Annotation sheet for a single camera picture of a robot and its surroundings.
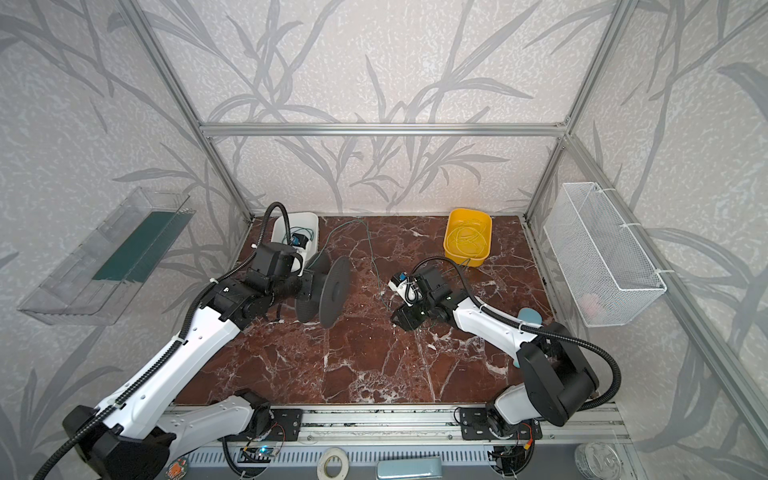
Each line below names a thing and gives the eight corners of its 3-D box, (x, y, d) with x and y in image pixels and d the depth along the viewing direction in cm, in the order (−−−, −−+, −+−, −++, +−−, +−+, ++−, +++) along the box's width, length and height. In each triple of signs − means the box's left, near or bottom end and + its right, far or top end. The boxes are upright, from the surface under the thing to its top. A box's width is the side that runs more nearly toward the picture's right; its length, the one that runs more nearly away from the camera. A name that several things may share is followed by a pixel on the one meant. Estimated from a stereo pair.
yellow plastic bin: (445, 267, 106) (447, 258, 102) (440, 218, 122) (441, 208, 117) (497, 267, 106) (501, 258, 102) (485, 218, 122) (488, 208, 117)
